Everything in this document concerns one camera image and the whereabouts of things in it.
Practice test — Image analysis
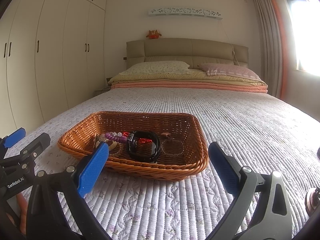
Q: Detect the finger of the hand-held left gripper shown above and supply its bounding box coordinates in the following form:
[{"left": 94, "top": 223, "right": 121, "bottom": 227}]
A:
[
  {"left": 0, "top": 127, "right": 27, "bottom": 159},
  {"left": 0, "top": 132, "right": 51, "bottom": 178}
]

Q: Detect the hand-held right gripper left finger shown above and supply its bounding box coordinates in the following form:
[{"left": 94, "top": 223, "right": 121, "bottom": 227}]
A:
[{"left": 25, "top": 142, "right": 110, "bottom": 240}]

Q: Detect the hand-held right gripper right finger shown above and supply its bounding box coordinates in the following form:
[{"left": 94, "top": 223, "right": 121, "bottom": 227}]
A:
[{"left": 207, "top": 141, "right": 298, "bottom": 240}]

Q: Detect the purple bead bracelet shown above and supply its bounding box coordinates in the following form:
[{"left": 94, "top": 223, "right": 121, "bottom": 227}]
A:
[{"left": 104, "top": 131, "right": 129, "bottom": 143}]

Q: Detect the brown wicker basket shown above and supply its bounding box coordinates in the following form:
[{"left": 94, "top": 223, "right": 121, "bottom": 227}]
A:
[{"left": 57, "top": 111, "right": 209, "bottom": 182}]

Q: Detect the clear bead bracelet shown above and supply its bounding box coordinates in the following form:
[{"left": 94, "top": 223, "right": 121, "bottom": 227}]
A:
[{"left": 161, "top": 139, "right": 185, "bottom": 155}]

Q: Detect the person's left hand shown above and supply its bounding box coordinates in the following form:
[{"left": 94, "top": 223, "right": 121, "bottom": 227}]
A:
[{"left": 6, "top": 194, "right": 28, "bottom": 234}]

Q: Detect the black wrist watch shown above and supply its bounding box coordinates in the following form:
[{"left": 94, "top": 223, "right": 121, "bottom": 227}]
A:
[{"left": 126, "top": 131, "right": 162, "bottom": 163}]

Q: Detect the white quilted bedspread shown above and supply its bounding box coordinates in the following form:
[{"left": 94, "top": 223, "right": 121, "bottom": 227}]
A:
[{"left": 0, "top": 87, "right": 320, "bottom": 240}]

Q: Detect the bedside nightstand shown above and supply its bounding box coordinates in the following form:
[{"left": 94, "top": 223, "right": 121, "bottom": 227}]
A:
[{"left": 94, "top": 86, "right": 112, "bottom": 95}]

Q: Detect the white wardrobe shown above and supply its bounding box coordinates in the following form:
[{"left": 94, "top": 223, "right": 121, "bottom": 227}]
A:
[{"left": 0, "top": 0, "right": 108, "bottom": 140}]

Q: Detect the pink round disc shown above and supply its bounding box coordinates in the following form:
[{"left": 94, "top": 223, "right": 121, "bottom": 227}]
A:
[{"left": 305, "top": 187, "right": 320, "bottom": 215}]

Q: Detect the yellow folded blanket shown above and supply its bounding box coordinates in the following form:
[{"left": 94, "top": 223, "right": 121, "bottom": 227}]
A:
[{"left": 108, "top": 70, "right": 267, "bottom": 85}]

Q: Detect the pink pillow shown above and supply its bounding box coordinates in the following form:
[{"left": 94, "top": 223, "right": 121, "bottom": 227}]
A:
[{"left": 199, "top": 63, "right": 260, "bottom": 78}]

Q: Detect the cream floral pillow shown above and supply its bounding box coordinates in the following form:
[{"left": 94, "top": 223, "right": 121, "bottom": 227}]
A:
[{"left": 119, "top": 61, "right": 194, "bottom": 75}]

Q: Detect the beige padded headboard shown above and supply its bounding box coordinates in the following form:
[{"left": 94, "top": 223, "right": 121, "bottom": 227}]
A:
[{"left": 126, "top": 38, "right": 249, "bottom": 69}]

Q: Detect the grey and orange curtain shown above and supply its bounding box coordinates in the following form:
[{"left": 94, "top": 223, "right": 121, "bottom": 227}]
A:
[{"left": 250, "top": 0, "right": 290, "bottom": 100}]

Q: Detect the orange plush toy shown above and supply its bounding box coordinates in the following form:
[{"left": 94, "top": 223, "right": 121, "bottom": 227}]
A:
[{"left": 146, "top": 29, "right": 162, "bottom": 40}]

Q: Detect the window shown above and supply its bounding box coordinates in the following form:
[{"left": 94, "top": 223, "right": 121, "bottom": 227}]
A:
[{"left": 282, "top": 0, "right": 320, "bottom": 75}]

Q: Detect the cream coil bracelet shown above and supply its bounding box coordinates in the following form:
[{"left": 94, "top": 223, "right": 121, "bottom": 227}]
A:
[{"left": 107, "top": 140, "right": 125, "bottom": 157}]

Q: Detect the thin hanging cord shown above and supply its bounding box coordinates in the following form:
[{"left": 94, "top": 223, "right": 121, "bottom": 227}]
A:
[{"left": 219, "top": 20, "right": 237, "bottom": 64}]

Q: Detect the white decorated wall shelf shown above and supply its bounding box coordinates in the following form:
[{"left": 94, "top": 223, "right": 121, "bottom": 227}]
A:
[{"left": 149, "top": 6, "right": 223, "bottom": 20}]

